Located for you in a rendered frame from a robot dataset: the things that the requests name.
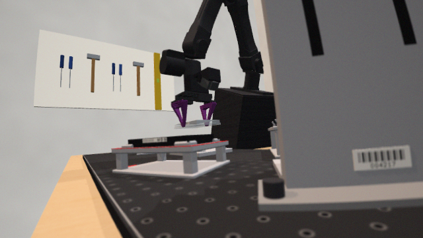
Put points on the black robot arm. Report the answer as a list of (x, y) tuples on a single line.
[(197, 40)]

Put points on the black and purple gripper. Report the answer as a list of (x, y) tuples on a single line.
[(186, 98)]

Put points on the grey rectangular frame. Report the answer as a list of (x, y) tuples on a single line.
[(207, 152)]

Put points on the black cylinder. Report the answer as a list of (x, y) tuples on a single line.
[(273, 188)]

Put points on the white multiwell plate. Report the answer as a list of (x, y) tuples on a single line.
[(198, 124)]

